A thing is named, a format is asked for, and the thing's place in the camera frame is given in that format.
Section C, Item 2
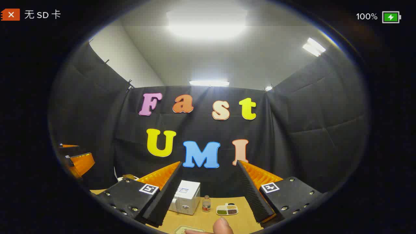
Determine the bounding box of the black backdrop cloth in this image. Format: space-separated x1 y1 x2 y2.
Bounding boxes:
49 41 369 199

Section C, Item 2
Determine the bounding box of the divided dish of beans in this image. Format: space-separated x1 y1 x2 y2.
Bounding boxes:
216 203 239 216

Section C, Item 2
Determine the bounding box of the white microwave oven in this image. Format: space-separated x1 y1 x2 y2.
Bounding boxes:
168 180 201 215

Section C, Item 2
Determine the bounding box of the white square plate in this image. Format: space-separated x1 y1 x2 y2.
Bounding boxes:
175 226 205 234

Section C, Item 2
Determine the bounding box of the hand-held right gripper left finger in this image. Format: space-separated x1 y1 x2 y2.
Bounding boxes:
96 162 183 228

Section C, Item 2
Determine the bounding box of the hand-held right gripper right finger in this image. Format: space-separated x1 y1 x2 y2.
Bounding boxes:
236 160 322 225

